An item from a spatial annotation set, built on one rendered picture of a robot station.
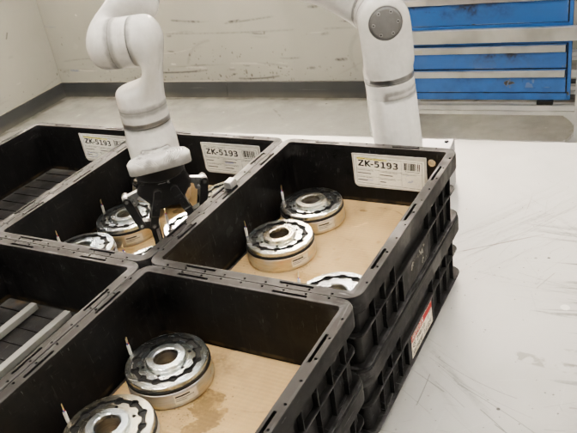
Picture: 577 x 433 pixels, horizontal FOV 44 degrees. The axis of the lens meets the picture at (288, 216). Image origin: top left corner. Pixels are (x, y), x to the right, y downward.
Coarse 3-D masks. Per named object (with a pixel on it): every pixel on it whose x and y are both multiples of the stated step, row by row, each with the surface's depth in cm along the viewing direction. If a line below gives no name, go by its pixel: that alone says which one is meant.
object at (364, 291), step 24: (288, 144) 119; (312, 144) 118; (336, 144) 116; (360, 144) 114; (384, 144) 113; (432, 192) 98; (408, 216) 92; (408, 240) 91; (168, 264) 91; (384, 264) 84; (288, 288) 82; (312, 288) 82; (360, 288) 80; (360, 312) 80
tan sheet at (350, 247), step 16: (352, 208) 117; (368, 208) 116; (384, 208) 115; (400, 208) 115; (352, 224) 112; (368, 224) 112; (384, 224) 111; (320, 240) 110; (336, 240) 109; (352, 240) 108; (368, 240) 107; (384, 240) 107; (320, 256) 105; (336, 256) 105; (352, 256) 104; (368, 256) 104; (256, 272) 104; (272, 272) 104; (288, 272) 103; (304, 272) 102; (320, 272) 102
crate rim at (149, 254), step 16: (272, 144) 120; (112, 160) 126; (256, 160) 116; (80, 176) 120; (240, 176) 110; (64, 192) 116; (224, 192) 106; (32, 208) 112; (16, 224) 108; (16, 240) 103; (32, 240) 102; (48, 240) 101; (112, 256) 94; (128, 256) 94; (144, 256) 93
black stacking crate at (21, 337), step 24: (0, 264) 105; (24, 264) 102; (48, 264) 99; (72, 264) 97; (0, 288) 107; (24, 288) 106; (48, 288) 102; (72, 288) 100; (96, 288) 97; (0, 312) 106; (48, 312) 104; (72, 312) 103; (24, 336) 99; (0, 360) 95
